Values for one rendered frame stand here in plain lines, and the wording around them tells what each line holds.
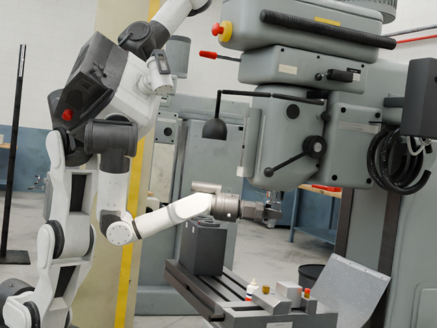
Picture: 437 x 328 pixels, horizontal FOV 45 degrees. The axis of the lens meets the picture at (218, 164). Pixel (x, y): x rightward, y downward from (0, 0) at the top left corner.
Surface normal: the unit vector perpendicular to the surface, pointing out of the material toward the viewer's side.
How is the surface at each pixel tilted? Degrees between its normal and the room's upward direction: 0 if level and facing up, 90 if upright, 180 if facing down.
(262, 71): 90
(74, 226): 82
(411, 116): 90
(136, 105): 58
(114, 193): 102
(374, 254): 90
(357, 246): 90
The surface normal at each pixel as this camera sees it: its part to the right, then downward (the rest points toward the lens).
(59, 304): 0.43, -0.82
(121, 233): 0.14, 0.27
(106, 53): 0.66, -0.42
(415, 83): -0.91, -0.09
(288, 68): 0.39, 0.09
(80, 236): 0.72, -0.04
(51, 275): 0.68, 0.28
